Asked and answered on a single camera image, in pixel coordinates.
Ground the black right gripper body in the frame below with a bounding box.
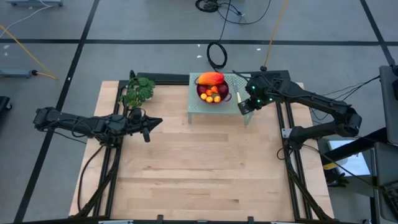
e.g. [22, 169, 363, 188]
[238, 93, 268, 116]

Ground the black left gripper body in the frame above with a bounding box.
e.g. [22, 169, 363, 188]
[124, 107, 151, 143]

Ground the purple colander with handles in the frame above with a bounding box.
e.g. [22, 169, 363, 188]
[193, 76, 233, 105]

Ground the orange red mango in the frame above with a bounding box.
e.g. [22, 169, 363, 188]
[198, 72, 225, 86]

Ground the green plant in white pot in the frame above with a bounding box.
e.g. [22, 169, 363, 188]
[118, 77, 155, 108]

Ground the pale green perforated shelf riser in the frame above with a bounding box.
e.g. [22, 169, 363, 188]
[187, 72, 256, 126]

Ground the grey floor base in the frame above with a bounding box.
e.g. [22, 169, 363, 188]
[0, 70, 34, 78]
[6, 0, 64, 7]

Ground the black floor object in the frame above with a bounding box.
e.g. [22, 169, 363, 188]
[0, 96, 12, 113]

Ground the grey equipment cart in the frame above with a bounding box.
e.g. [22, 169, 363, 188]
[371, 141, 398, 223]

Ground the black metal rig frame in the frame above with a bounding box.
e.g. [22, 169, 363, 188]
[68, 70, 336, 224]

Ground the coiled black floor cable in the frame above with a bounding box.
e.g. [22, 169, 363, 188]
[206, 0, 231, 71]

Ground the hanging yellow cable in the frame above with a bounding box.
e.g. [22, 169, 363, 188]
[260, 0, 290, 72]

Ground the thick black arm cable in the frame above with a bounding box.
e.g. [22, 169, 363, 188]
[76, 144, 106, 215]

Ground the black cable bundle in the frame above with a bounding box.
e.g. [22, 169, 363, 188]
[195, 0, 271, 24]

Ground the yellow floor cable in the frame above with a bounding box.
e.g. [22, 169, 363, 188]
[0, 24, 57, 79]

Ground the white floor cable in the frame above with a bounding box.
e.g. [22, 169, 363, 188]
[0, 4, 52, 30]

